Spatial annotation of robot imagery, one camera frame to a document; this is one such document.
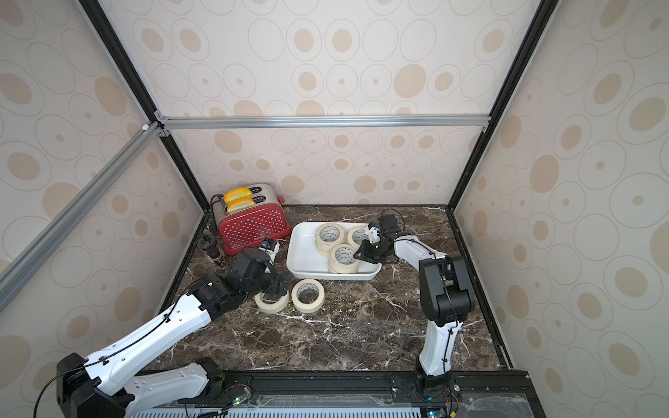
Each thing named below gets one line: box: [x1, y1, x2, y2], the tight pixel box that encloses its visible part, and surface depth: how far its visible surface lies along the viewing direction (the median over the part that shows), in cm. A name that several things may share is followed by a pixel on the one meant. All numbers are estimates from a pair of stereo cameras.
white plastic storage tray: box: [286, 221, 383, 281], surface depth 103 cm
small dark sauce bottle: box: [197, 235, 221, 259], surface depth 96 cm
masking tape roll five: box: [254, 289, 291, 314], surface depth 89 cm
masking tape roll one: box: [314, 222, 345, 257], surface depth 105 cm
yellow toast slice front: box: [226, 197, 257, 213], surface depth 94 cm
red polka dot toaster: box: [211, 184, 292, 256], surface depth 99 cm
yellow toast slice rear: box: [223, 187, 254, 204], surface depth 97 cm
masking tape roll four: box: [328, 242, 361, 275], surface depth 96 cm
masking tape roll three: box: [291, 278, 325, 314], surface depth 93 cm
